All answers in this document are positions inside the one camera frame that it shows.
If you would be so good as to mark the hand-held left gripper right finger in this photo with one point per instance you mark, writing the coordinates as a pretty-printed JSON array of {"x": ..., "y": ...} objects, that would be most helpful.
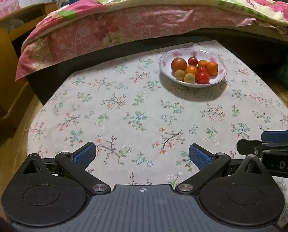
[{"x": 200, "y": 158}]

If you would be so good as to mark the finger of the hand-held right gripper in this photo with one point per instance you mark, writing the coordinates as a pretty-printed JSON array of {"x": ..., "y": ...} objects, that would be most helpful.
[
  {"x": 255, "y": 146},
  {"x": 276, "y": 135}
]

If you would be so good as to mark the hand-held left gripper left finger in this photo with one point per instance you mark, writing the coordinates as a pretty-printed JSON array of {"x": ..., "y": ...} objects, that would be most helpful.
[{"x": 84, "y": 156}]

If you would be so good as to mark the white floral rimmed plate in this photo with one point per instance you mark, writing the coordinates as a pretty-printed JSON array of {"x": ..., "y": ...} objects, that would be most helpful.
[{"x": 216, "y": 77}]

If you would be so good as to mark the small orange mandarin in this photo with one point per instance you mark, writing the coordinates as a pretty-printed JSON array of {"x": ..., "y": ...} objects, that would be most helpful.
[
  {"x": 191, "y": 70},
  {"x": 203, "y": 63},
  {"x": 212, "y": 68}
]

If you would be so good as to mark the large red tomato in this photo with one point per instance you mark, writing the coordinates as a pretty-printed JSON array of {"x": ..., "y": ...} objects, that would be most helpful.
[{"x": 179, "y": 64}]

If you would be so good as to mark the small red tomato with stem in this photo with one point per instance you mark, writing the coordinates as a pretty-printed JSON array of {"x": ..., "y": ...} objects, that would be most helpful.
[{"x": 193, "y": 61}]

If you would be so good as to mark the floral print tablecloth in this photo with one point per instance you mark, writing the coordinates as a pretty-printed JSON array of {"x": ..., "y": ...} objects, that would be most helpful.
[{"x": 146, "y": 116}]

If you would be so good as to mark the white mattress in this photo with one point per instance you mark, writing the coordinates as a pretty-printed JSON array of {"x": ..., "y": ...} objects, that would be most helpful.
[{"x": 267, "y": 32}]

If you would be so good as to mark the yellow wooden cabinet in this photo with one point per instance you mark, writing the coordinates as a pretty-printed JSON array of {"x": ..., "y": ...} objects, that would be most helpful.
[{"x": 1, "y": 65}]

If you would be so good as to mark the pink floral bedsheet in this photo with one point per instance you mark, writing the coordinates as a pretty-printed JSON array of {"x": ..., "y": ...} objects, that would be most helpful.
[{"x": 110, "y": 29}]

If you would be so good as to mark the grey cloth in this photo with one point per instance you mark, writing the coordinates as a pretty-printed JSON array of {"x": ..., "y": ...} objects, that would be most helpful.
[{"x": 14, "y": 23}]

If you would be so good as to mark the dark bed frame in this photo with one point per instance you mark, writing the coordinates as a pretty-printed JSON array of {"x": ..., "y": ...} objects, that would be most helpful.
[{"x": 98, "y": 53}]

